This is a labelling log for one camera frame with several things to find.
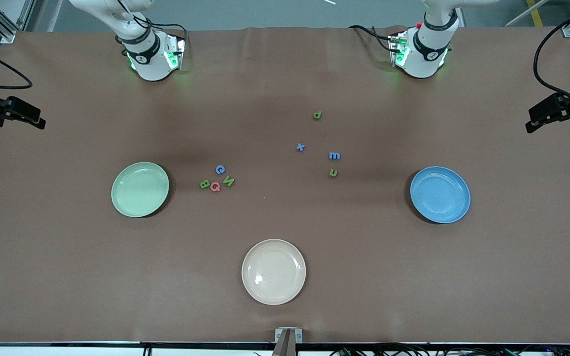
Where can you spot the red letter Q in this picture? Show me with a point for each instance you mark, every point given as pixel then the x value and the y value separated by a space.
pixel 213 187

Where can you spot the blue letter C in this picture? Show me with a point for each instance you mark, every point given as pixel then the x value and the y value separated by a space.
pixel 217 169

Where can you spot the green letter N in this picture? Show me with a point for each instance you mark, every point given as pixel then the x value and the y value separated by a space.
pixel 228 182

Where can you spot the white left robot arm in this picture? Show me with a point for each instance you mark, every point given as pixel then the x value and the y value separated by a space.
pixel 423 63

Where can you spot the silver arm base connector panel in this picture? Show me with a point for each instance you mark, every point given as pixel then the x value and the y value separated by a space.
pixel 176 52
pixel 398 49

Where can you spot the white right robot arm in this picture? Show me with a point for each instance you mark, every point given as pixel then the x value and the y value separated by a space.
pixel 149 64

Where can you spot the blue plate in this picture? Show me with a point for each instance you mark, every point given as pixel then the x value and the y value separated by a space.
pixel 440 195

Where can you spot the green plate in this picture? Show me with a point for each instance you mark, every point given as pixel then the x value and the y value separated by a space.
pixel 140 190

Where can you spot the brown table mat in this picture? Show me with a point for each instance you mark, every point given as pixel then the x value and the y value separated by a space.
pixel 285 217

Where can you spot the beige plate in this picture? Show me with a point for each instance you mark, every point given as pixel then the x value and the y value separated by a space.
pixel 273 272

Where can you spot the white table edge rail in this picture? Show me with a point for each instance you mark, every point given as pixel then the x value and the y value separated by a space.
pixel 42 352

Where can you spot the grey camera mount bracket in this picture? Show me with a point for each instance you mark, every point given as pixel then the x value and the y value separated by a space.
pixel 279 336

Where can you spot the tan camera support post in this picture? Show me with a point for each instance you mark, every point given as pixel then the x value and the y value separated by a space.
pixel 286 346

